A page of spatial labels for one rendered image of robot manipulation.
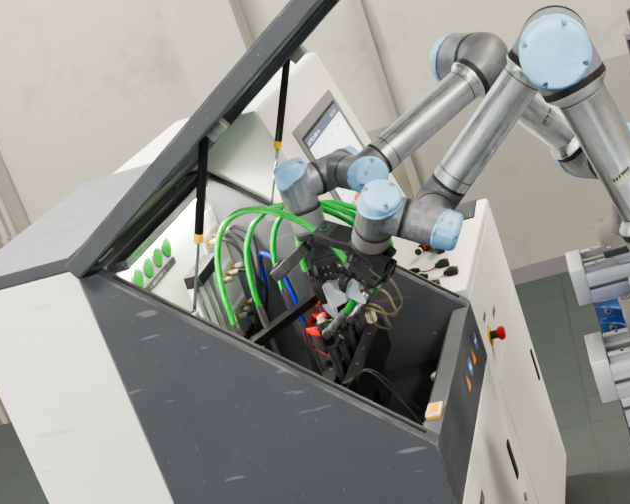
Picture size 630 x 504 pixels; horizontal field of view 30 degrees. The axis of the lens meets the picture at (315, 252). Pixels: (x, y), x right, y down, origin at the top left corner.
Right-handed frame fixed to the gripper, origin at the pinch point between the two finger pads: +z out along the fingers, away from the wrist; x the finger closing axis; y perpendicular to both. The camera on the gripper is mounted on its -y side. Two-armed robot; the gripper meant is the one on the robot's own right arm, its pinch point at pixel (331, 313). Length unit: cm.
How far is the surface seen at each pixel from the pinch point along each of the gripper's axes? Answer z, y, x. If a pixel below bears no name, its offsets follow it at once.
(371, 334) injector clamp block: 14.9, 1.0, 19.4
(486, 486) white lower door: 44, 23, -9
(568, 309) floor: 113, 20, 238
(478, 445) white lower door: 36.8, 23.1, -3.9
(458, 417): 24.6, 23.1, -12.9
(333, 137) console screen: -22, -7, 74
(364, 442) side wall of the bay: 14.6, 9.2, -34.9
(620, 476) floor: 113, 38, 99
